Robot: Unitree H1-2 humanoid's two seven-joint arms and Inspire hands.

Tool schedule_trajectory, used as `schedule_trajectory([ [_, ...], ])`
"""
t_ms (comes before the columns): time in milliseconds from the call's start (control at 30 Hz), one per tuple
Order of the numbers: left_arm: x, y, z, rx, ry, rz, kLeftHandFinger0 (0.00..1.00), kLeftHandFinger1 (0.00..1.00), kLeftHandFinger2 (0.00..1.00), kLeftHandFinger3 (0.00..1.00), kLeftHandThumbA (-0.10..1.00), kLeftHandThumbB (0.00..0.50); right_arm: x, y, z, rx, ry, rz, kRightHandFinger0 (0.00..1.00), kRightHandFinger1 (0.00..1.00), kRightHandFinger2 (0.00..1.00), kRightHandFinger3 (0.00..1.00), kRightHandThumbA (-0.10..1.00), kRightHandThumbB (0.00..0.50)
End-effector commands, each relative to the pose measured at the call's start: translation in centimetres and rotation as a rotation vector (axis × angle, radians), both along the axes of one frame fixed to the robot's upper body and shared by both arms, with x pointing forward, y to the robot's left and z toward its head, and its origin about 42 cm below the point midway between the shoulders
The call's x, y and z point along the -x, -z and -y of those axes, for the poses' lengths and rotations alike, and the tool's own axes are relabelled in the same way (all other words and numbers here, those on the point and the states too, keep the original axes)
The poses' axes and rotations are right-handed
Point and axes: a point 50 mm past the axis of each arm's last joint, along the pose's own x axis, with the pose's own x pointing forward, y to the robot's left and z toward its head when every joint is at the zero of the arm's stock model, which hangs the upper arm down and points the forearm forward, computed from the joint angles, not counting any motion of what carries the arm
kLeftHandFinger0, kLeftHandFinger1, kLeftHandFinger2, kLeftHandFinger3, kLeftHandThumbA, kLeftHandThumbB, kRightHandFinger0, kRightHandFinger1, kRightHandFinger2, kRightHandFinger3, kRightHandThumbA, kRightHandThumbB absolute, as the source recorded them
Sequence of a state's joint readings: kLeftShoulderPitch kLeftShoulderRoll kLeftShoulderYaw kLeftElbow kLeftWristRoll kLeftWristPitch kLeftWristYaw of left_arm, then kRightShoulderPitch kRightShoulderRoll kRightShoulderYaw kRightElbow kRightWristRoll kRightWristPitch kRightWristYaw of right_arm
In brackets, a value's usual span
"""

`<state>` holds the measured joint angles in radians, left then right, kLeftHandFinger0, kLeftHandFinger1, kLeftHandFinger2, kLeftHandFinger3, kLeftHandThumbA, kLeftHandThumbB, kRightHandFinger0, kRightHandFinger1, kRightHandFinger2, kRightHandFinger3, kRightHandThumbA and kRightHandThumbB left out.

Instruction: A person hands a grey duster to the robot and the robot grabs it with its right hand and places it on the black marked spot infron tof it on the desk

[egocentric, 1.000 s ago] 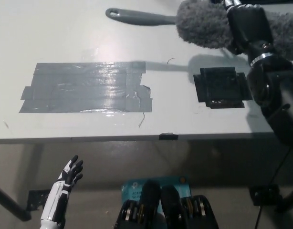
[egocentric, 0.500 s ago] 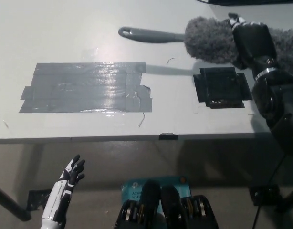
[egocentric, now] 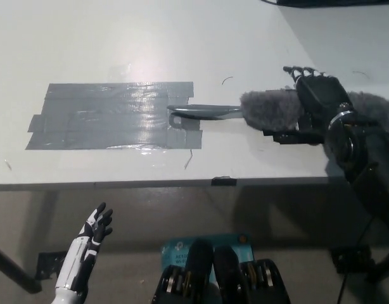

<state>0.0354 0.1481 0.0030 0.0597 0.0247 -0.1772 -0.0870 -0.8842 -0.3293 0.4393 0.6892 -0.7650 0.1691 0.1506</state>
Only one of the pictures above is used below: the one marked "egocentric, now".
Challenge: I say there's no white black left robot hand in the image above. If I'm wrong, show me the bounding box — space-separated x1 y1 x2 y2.
54 202 114 295

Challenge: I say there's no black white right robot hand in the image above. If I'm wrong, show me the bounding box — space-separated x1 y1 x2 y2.
283 65 354 137

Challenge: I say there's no grey fluffy duster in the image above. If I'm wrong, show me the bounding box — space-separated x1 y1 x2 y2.
166 89 389 159

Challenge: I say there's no black floor plate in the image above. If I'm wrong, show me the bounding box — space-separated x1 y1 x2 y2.
329 246 373 274
34 251 68 281

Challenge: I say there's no black tape square patch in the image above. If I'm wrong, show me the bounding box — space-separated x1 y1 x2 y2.
262 127 326 147

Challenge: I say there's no black table leg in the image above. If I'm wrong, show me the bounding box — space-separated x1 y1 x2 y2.
0 243 43 294

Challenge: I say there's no teal cardboard box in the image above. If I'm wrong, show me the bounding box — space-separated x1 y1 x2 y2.
161 233 255 270

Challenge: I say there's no black device base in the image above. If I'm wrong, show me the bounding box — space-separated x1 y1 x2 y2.
276 0 389 7

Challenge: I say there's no grey duct tape patch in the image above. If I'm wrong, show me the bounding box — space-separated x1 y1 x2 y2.
25 81 204 151

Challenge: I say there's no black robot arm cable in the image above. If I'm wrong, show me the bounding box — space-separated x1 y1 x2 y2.
336 215 374 304

